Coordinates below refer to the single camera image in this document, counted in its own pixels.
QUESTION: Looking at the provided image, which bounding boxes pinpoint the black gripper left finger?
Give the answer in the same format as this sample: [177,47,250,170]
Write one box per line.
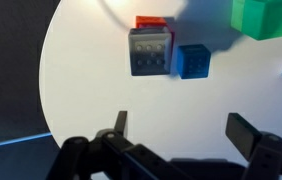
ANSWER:
[46,110,195,180]

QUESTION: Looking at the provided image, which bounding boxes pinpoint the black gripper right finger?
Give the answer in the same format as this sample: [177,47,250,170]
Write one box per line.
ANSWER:
[225,112,282,180]

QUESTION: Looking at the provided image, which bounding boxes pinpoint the blue toy block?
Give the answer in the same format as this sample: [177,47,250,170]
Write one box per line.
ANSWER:
[175,43,212,80]

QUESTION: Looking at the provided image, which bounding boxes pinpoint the orange toy block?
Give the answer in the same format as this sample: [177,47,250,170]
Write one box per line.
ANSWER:
[135,15,167,30]

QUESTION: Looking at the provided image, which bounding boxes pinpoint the dark green toy block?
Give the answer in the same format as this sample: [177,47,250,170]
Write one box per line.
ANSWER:
[230,0,282,42]

